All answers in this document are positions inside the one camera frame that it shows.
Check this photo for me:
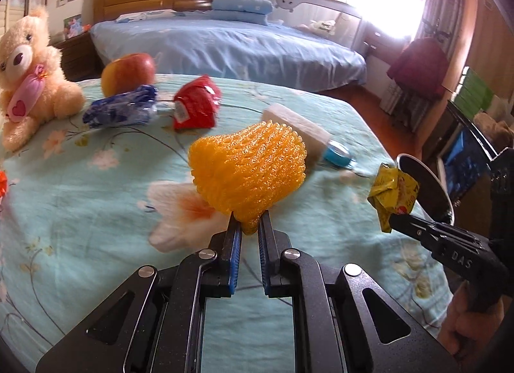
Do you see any teal floral sheet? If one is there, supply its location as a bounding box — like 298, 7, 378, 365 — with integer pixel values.
0, 73, 454, 373

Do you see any folded blue quilt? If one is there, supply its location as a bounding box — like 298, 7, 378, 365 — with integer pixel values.
211, 0, 274, 25

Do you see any white plush toy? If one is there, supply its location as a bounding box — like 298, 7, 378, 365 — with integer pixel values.
307, 18, 338, 34

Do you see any white printed pillow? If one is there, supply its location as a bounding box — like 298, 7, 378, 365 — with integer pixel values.
114, 9, 185, 23

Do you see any red plastic snack bag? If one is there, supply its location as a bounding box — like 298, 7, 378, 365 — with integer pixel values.
173, 75, 223, 132

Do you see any person's right hand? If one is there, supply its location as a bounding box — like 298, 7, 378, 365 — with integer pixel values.
438, 280, 510, 359

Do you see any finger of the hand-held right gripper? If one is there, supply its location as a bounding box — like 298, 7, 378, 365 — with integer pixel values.
389, 214, 488, 255

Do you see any small cyan plastic package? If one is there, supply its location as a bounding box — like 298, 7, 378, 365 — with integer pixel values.
319, 144, 358, 173

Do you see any photo frame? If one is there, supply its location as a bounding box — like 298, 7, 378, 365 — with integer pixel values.
63, 14, 83, 39

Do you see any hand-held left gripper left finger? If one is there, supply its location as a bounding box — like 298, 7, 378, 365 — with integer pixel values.
35, 212, 244, 373

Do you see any grey bed guard rail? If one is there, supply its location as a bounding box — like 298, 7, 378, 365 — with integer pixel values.
263, 0, 364, 50

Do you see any bed with blue sheet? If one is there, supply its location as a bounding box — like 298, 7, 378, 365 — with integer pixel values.
89, 9, 367, 94

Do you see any yellow foam fruit net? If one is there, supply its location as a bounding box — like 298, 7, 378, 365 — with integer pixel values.
189, 120, 309, 236

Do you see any blue patterned plastic wrapper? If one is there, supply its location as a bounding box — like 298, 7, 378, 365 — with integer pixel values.
82, 84, 159, 129

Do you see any white round trash bin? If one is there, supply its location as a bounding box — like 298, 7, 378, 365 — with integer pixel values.
395, 154, 454, 225

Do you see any cream teddy bear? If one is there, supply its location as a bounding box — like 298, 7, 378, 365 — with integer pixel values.
0, 5, 86, 152

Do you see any yellow snack wrapper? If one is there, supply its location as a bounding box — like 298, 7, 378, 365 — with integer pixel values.
367, 163, 420, 234

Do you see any green box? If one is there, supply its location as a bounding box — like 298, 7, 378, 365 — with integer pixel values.
458, 67, 494, 114

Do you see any brown plush toy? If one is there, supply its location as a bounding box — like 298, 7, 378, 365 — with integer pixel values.
474, 112, 514, 149

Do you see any wooden nightstand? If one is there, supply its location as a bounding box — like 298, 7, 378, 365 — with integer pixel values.
52, 31, 101, 81

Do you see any red apple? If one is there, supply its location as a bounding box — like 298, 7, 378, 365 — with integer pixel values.
100, 52, 156, 98

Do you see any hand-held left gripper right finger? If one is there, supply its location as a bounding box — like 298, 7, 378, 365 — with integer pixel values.
259, 212, 458, 373

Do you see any dark red coat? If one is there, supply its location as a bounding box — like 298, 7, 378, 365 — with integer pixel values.
386, 37, 448, 100

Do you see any white foam block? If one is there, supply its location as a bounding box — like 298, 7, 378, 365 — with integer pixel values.
260, 103, 332, 160

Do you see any flat screen television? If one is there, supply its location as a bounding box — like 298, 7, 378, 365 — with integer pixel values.
436, 100, 502, 205

